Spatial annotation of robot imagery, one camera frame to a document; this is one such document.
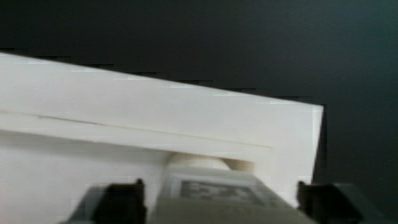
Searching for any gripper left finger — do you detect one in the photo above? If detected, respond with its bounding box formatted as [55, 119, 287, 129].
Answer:
[60, 179, 147, 224]

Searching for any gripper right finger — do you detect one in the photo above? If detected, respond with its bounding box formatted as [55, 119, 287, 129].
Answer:
[296, 182, 389, 224]

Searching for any white leg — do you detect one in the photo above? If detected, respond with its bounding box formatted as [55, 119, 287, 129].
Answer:
[149, 154, 314, 224]

